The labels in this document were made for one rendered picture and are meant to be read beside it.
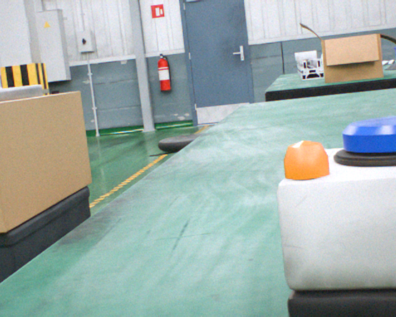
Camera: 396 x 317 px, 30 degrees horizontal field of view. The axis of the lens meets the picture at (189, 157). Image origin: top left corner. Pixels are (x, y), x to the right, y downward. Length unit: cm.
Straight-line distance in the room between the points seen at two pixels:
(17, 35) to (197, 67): 518
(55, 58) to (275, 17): 350
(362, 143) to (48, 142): 41
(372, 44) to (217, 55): 894
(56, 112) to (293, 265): 44
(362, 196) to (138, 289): 15
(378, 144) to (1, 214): 34
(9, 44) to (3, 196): 631
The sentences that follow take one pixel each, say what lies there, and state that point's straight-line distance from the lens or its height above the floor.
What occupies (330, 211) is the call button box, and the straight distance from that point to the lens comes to 24.
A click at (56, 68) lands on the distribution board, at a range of 1183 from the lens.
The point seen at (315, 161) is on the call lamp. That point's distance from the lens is 24.
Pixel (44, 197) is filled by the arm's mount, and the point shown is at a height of 79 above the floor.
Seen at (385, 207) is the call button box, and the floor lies 83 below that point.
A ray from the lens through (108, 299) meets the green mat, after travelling 34.
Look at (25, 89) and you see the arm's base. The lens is 62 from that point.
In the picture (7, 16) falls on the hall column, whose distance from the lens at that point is 685.
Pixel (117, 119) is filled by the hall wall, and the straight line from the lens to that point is 1185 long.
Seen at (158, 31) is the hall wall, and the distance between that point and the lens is 1167.
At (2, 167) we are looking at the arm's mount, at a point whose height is 83.
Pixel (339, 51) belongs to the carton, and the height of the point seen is 89.
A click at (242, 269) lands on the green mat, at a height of 78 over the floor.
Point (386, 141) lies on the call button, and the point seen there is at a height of 85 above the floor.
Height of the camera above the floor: 88
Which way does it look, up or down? 7 degrees down
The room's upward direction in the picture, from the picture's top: 7 degrees counter-clockwise
